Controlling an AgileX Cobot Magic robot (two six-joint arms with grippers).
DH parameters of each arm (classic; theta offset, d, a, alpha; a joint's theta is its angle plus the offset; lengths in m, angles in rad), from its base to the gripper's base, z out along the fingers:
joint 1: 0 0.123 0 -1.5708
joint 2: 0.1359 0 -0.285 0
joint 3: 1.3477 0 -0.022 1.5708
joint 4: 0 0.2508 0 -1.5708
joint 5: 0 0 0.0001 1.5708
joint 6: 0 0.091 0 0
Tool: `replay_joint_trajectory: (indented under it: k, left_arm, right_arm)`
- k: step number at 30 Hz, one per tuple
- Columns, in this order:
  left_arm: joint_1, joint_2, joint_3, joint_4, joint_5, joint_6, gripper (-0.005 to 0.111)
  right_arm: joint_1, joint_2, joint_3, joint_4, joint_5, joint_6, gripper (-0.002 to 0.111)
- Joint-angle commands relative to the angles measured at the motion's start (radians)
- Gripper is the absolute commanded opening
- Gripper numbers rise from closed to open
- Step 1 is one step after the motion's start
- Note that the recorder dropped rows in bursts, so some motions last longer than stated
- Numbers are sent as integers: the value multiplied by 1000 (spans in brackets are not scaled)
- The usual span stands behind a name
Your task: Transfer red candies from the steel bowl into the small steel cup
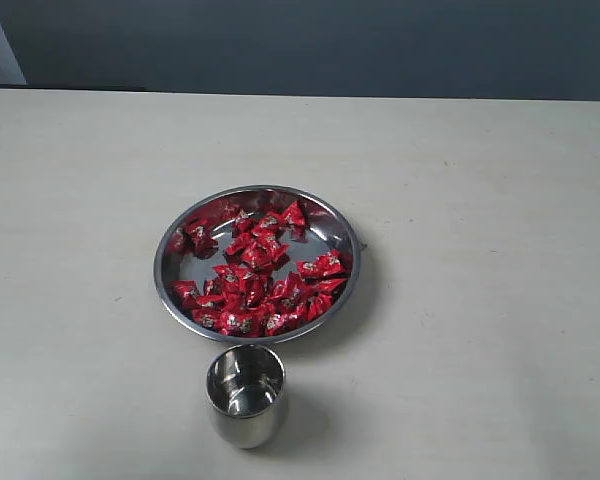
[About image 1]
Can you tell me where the red wrapped candy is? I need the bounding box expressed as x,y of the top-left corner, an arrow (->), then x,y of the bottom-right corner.
296,250 -> 347,279
171,280 -> 200,310
240,241 -> 289,271
281,201 -> 307,230
264,309 -> 307,336
184,219 -> 218,256
191,307 -> 221,331
219,311 -> 262,338
232,209 -> 254,236
250,211 -> 285,237

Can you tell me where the steel cup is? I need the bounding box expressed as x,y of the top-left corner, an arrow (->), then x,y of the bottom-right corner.
205,345 -> 287,449

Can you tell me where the round steel plate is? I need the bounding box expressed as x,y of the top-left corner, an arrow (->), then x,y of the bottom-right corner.
153,185 -> 361,344

